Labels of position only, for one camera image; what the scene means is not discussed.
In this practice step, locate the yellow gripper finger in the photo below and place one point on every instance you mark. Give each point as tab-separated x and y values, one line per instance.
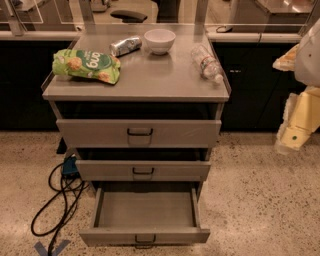
301	118
287	61

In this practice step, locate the clear plastic water bottle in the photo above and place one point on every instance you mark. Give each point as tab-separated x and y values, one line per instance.
207	64

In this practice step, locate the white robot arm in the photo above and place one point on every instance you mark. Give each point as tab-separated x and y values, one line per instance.
307	63

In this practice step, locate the grey metal drawer cabinet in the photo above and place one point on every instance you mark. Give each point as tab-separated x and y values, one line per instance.
151	87

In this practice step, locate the grey bottom drawer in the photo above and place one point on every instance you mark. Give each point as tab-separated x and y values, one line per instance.
145	214

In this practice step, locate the grey drawer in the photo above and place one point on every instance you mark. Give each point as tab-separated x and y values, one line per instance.
99	133
103	170
145	214

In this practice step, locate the grey middle drawer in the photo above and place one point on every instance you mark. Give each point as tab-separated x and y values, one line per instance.
103	170

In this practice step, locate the grey top drawer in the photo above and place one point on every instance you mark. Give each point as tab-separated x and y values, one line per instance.
99	133

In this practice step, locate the white ceramic bowl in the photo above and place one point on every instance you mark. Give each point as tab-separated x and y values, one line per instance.
159	41

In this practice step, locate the silver soda can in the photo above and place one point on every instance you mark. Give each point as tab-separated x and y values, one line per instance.
125	46

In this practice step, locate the black office chair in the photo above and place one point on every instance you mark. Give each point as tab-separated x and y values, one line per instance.
127	16

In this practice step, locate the green chip bag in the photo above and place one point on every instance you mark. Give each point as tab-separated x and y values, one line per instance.
87	64

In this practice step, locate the blue power adapter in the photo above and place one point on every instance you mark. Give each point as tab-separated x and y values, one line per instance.
69	168

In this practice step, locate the blue tape floor marker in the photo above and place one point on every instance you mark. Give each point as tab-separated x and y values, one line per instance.
55	251

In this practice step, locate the glass partition with rail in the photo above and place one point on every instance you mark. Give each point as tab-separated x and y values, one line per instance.
63	19

